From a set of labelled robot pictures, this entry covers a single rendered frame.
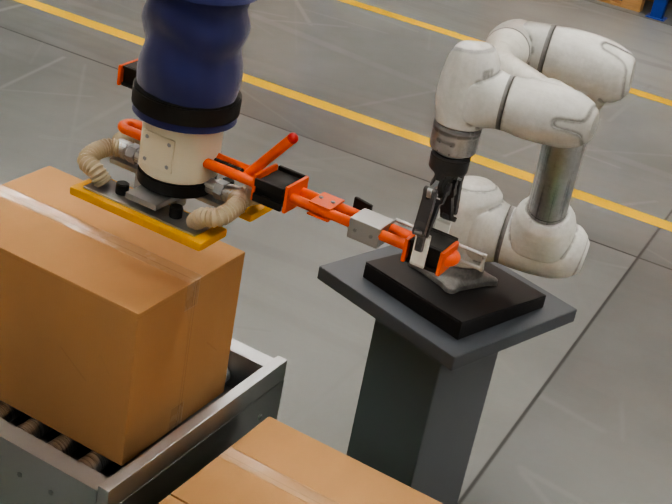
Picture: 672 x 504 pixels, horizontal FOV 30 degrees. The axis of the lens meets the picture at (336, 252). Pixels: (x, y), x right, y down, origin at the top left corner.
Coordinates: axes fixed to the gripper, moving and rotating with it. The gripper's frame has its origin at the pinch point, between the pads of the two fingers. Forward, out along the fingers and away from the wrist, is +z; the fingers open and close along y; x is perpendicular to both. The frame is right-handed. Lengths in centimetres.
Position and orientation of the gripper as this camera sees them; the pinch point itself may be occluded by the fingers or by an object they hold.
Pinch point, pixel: (429, 246)
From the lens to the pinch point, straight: 244.2
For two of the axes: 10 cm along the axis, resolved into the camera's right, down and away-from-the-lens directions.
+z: -1.7, 8.7, 4.6
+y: -5.0, 3.2, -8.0
